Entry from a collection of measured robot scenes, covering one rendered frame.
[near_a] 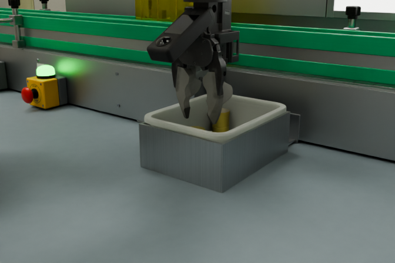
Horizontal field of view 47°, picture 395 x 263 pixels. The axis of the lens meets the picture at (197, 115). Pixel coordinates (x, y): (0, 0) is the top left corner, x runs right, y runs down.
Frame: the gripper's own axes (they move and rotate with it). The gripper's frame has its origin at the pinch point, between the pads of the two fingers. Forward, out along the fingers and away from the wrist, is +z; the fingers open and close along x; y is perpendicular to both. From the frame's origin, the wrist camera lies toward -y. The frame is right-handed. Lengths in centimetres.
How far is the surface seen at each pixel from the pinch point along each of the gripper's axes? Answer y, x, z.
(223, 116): 10.8, 1.8, 3.2
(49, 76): 7, 51, 1
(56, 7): 184, 287, 1
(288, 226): -9.9, -22.4, 8.8
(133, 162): -6.7, 9.1, 8.8
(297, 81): 20.3, -8.6, -3.3
